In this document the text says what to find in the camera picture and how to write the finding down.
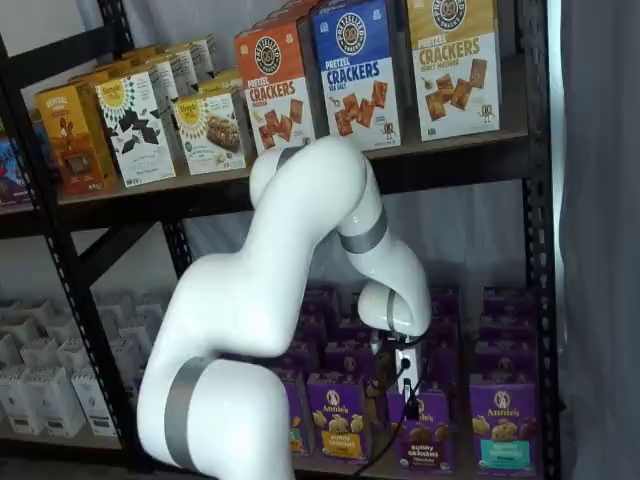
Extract blue pretzel crackers box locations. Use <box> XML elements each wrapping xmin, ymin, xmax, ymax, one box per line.
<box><xmin>310</xmin><ymin>0</ymin><xmax>403</xmax><ymax>151</ymax></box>

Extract white Sweet Thins box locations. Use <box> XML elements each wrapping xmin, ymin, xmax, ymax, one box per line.
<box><xmin>149</xmin><ymin>45</ymin><xmax>197</xmax><ymax>97</ymax></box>
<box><xmin>119</xmin><ymin>55</ymin><xmax>179</xmax><ymax>104</ymax></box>
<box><xmin>94</xmin><ymin>71</ymin><xmax>177</xmax><ymax>189</ymax></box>
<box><xmin>184</xmin><ymin>33</ymin><xmax>220</xmax><ymax>85</ymax></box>

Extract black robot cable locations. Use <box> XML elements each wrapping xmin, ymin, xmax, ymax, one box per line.
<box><xmin>344</xmin><ymin>327</ymin><xmax>426</xmax><ymax>476</ymax></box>

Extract purple blue snack box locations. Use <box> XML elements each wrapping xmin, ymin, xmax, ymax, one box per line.
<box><xmin>0</xmin><ymin>137</ymin><xmax>32</xmax><ymax>207</ymax></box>

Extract yellow pretzel crackers box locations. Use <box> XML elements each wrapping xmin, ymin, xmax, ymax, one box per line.
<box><xmin>406</xmin><ymin>0</ymin><xmax>501</xmax><ymax>143</ymax></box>

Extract Simple Mills almond bar box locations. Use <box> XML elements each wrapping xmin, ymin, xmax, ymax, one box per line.
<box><xmin>197</xmin><ymin>69</ymin><xmax>244</xmax><ymax>99</ymax></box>
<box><xmin>172</xmin><ymin>92</ymin><xmax>248</xmax><ymax>176</ymax></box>

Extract purple Annie's box chocolate bunnies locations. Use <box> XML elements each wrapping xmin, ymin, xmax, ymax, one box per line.
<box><xmin>387</xmin><ymin>389</ymin><xmax>455</xmax><ymax>474</ymax></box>

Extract white carton box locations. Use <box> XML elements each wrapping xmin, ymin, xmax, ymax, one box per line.
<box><xmin>69</xmin><ymin>367</ymin><xmax>117</xmax><ymax>437</ymax></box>
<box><xmin>57</xmin><ymin>337</ymin><xmax>99</xmax><ymax>374</ymax></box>
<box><xmin>19</xmin><ymin>337</ymin><xmax>64</xmax><ymax>374</ymax></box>
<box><xmin>27</xmin><ymin>367</ymin><xmax>84</xmax><ymax>436</ymax></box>
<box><xmin>0</xmin><ymin>314</ymin><xmax>39</xmax><ymax>341</ymax></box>
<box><xmin>112</xmin><ymin>324</ymin><xmax>151</xmax><ymax>371</ymax></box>
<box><xmin>0</xmin><ymin>333</ymin><xmax>24</xmax><ymax>374</ymax></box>
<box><xmin>34</xmin><ymin>312</ymin><xmax>76</xmax><ymax>341</ymax></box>
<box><xmin>0</xmin><ymin>369</ymin><xmax>44</xmax><ymax>435</ymax></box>
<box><xmin>94</xmin><ymin>292</ymin><xmax>136</xmax><ymax>321</ymax></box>

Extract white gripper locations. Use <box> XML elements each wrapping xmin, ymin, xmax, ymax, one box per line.
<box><xmin>393</xmin><ymin>347</ymin><xmax>424</xmax><ymax>422</ymax></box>

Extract orange yellow snack box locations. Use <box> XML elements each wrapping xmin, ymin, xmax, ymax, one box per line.
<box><xmin>67</xmin><ymin>59</ymin><xmax>131</xmax><ymax>89</ymax></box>
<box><xmin>34</xmin><ymin>82</ymin><xmax>119</xmax><ymax>197</ymax></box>

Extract grey curtain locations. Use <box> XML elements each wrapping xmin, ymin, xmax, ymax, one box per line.
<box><xmin>559</xmin><ymin>0</ymin><xmax>640</xmax><ymax>480</ymax></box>

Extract purple Annie's box yellow label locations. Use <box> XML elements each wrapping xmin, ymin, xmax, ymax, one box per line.
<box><xmin>305</xmin><ymin>372</ymin><xmax>372</xmax><ymax>464</ymax></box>

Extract orange pretzel crackers box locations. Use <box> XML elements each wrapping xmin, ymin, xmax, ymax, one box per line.
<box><xmin>259</xmin><ymin>0</ymin><xmax>321</xmax><ymax>34</ymax></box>
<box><xmin>233</xmin><ymin>23</ymin><xmax>317</xmax><ymax>155</ymax></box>

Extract purple Annie's box teal label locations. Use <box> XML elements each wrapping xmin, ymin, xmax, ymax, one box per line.
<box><xmin>469</xmin><ymin>383</ymin><xmax>540</xmax><ymax>475</ymax></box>

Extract purple Annie's box green label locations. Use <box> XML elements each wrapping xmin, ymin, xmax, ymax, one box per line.
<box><xmin>285</xmin><ymin>380</ymin><xmax>309</xmax><ymax>457</ymax></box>

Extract purple Annie's snack box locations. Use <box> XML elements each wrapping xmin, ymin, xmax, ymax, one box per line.
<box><xmin>478</xmin><ymin>314</ymin><xmax>539</xmax><ymax>346</ymax></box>
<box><xmin>323</xmin><ymin>342</ymin><xmax>379</xmax><ymax>377</ymax></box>
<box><xmin>292</xmin><ymin>312</ymin><xmax>327</xmax><ymax>345</ymax></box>
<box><xmin>473</xmin><ymin>342</ymin><xmax>540</xmax><ymax>389</ymax></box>
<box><xmin>424</xmin><ymin>314</ymin><xmax>460</xmax><ymax>346</ymax></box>
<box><xmin>419</xmin><ymin>342</ymin><xmax>459</xmax><ymax>394</ymax></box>
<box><xmin>337</xmin><ymin>319</ymin><xmax>371</xmax><ymax>346</ymax></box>
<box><xmin>272</xmin><ymin>342</ymin><xmax>322</xmax><ymax>384</ymax></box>
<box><xmin>429</xmin><ymin>285</ymin><xmax>460</xmax><ymax>319</ymax></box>
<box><xmin>304</xmin><ymin>286</ymin><xmax>341</xmax><ymax>317</ymax></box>
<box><xmin>482</xmin><ymin>285</ymin><xmax>537</xmax><ymax>319</ymax></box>

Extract white backdrop sheet teal logo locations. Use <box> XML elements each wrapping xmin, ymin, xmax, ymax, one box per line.
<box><xmin>179</xmin><ymin>179</ymin><xmax>529</xmax><ymax>321</ymax></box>

